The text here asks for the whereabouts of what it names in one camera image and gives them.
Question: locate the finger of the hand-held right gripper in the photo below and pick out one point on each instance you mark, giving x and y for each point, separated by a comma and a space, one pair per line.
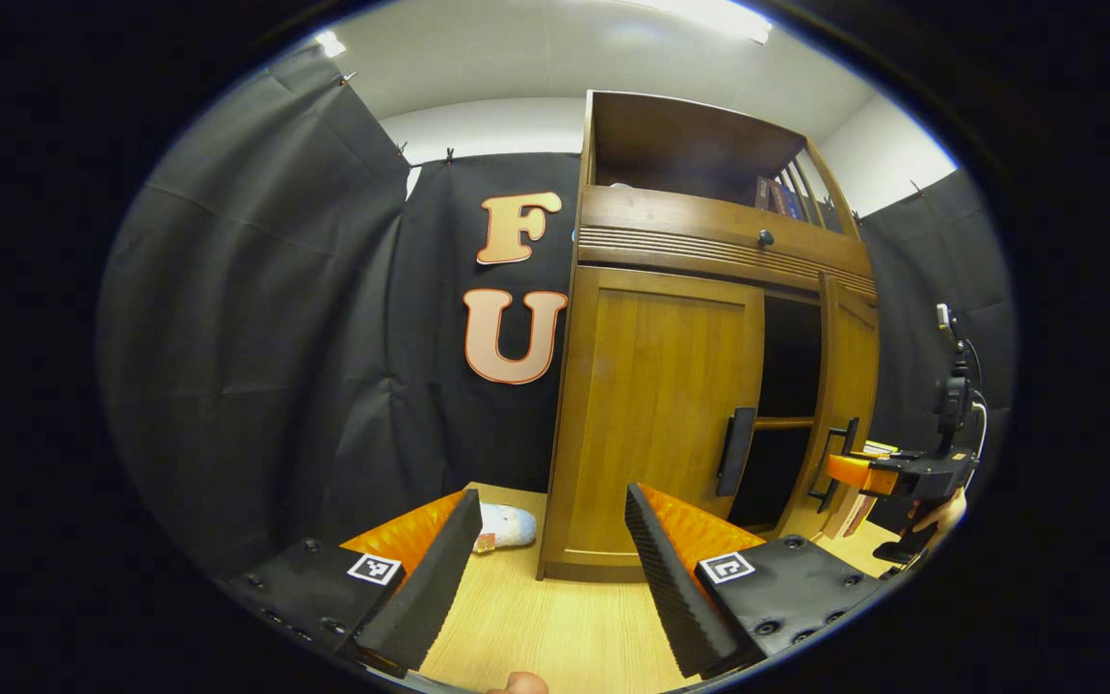
849, 470

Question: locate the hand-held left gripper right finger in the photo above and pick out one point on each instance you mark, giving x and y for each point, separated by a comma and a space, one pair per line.
661, 588

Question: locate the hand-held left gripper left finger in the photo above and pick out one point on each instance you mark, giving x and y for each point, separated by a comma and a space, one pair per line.
430, 588

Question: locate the wooden double-door shoe cabinet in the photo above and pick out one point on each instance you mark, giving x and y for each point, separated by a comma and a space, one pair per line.
671, 135

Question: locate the wooden inner cabinet shelf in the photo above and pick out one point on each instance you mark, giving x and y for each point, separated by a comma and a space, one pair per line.
786, 422

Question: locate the brown book on cabinet shelf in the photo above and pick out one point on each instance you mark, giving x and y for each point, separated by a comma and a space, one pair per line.
764, 193

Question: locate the yellow standing book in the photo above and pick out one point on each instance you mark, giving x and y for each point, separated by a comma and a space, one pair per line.
881, 446

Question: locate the white plush toy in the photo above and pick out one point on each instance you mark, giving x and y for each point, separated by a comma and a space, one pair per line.
512, 525

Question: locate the black backdrop cloth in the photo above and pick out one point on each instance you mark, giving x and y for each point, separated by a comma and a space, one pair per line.
256, 337

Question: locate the wooden drawer with black knob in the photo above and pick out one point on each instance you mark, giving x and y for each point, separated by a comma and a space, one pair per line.
671, 222

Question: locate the large ceiling light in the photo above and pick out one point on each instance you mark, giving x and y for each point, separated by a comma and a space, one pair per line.
719, 17

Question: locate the small ceiling light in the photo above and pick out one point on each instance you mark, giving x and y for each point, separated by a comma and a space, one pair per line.
330, 42

